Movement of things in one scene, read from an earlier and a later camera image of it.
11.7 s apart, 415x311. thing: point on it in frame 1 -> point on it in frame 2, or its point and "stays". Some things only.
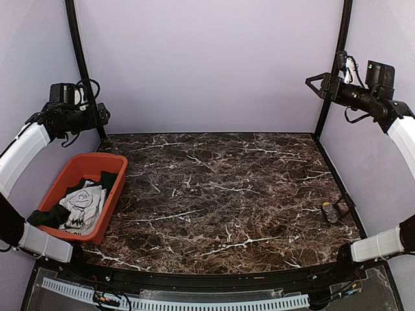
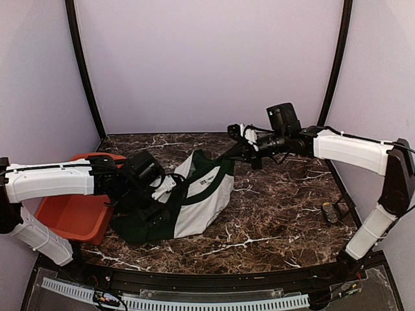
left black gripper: [93, 119] -> [146, 214]
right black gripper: [327, 76] -> [238, 151]
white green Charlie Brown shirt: [81, 207] -> [209, 183]
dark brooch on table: [330, 212] stays
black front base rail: [94, 273] stays
